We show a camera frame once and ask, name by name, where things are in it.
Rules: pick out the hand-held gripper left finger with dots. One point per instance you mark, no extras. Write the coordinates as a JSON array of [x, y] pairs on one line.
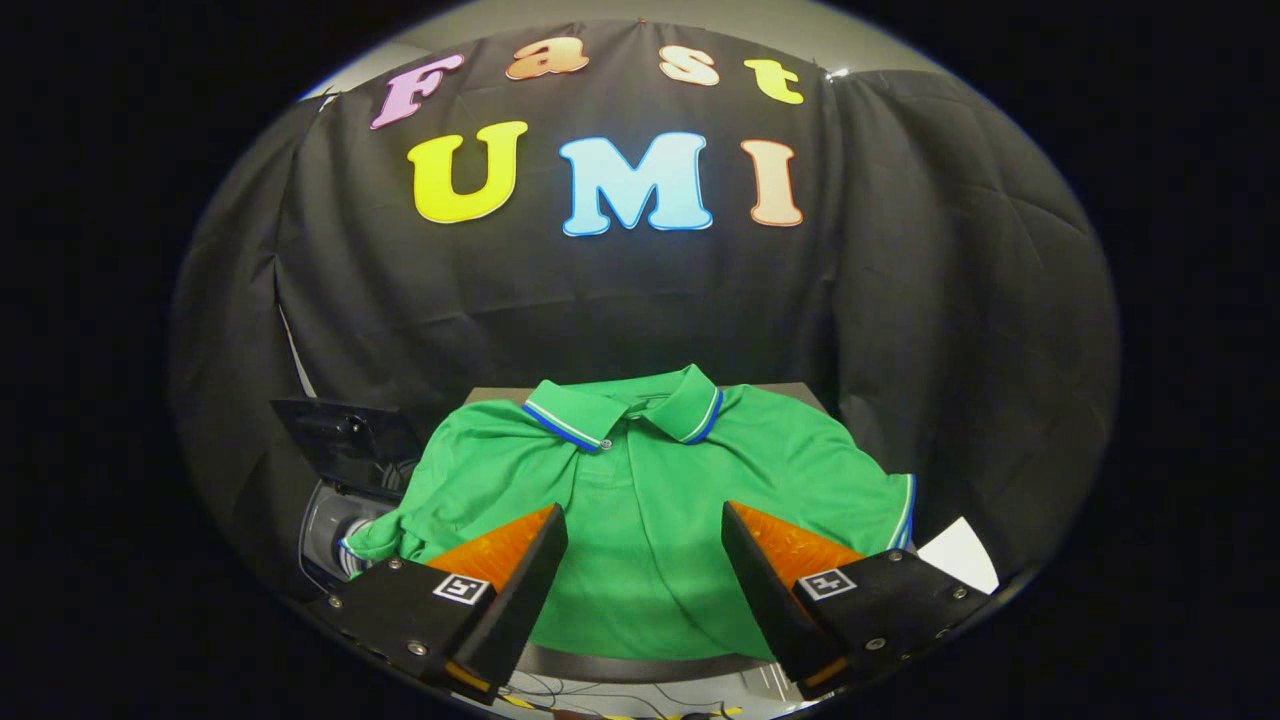
[[515, 600]]

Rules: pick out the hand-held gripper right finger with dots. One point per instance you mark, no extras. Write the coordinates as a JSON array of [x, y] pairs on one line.
[[765, 590]]

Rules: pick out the green polo shirt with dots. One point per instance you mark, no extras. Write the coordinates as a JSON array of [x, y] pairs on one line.
[[640, 500]]

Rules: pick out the yellow black floor tape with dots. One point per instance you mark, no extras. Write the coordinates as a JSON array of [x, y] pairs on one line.
[[620, 716]]

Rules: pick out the white table top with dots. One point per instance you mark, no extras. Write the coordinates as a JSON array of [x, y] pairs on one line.
[[960, 560]]

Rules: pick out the black backdrop cloth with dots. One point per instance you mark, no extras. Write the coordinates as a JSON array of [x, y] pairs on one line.
[[560, 300]]

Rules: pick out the grey cabinet with black frame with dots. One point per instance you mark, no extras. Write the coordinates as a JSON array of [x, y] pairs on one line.
[[650, 668]]

